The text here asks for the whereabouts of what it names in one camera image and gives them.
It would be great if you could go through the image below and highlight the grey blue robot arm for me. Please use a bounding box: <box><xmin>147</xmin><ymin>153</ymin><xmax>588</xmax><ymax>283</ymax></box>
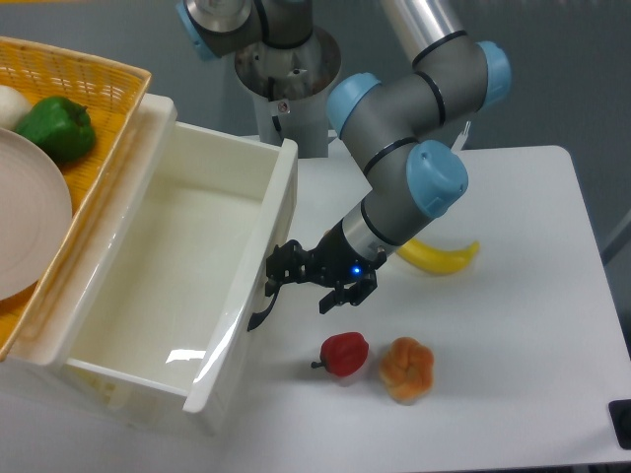
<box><xmin>176</xmin><ymin>1</ymin><xmax>512</xmax><ymax>311</ymax></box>

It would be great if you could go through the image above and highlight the orange knotted bread roll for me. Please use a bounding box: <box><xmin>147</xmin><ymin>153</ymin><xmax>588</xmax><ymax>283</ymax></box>
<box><xmin>379</xmin><ymin>337</ymin><xmax>435</xmax><ymax>404</ymax></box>

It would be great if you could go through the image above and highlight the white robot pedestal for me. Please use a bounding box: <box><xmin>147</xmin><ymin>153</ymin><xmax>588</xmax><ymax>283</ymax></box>
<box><xmin>235</xmin><ymin>27</ymin><xmax>341</xmax><ymax>158</ymax></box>

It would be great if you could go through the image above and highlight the white round vegetable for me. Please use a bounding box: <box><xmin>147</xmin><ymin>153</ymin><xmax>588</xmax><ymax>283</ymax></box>
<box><xmin>0</xmin><ymin>85</ymin><xmax>33</xmax><ymax>130</ymax></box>

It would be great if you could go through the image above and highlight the white drawer cabinet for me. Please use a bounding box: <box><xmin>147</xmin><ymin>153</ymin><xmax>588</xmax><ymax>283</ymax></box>
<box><xmin>9</xmin><ymin>95</ymin><xmax>225</xmax><ymax>434</ymax></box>

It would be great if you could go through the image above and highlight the beige plate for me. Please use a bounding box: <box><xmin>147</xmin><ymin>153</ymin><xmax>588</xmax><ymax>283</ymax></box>
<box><xmin>1</xmin><ymin>130</ymin><xmax>72</xmax><ymax>300</ymax></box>

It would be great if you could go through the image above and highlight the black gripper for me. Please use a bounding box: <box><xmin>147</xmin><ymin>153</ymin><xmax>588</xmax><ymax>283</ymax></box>
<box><xmin>265</xmin><ymin>221</ymin><xmax>378</xmax><ymax>314</ymax></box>

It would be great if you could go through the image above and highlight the white metal bracket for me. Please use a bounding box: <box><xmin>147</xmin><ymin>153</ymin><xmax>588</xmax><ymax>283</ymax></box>
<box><xmin>451</xmin><ymin>120</ymin><xmax>471</xmax><ymax>154</ymax></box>

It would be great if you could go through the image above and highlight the green bell pepper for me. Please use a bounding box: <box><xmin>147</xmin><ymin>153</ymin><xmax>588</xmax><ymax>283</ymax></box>
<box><xmin>15</xmin><ymin>96</ymin><xmax>97</xmax><ymax>165</ymax></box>

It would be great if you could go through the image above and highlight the yellow woven basket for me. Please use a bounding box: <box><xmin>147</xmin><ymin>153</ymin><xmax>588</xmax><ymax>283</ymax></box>
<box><xmin>1</xmin><ymin>36</ymin><xmax>151</xmax><ymax>357</ymax></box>

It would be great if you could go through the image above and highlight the black object at edge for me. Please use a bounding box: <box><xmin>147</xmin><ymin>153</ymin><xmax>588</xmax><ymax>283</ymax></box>
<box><xmin>608</xmin><ymin>399</ymin><xmax>631</xmax><ymax>450</ymax></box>

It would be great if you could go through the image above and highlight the red bell pepper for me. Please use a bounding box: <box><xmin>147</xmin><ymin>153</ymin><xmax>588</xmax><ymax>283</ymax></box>
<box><xmin>311</xmin><ymin>332</ymin><xmax>369</xmax><ymax>377</ymax></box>

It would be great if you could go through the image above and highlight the yellow banana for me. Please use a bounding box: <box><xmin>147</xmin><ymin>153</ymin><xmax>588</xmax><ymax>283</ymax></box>
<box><xmin>396</xmin><ymin>239</ymin><xmax>480</xmax><ymax>276</ymax></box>

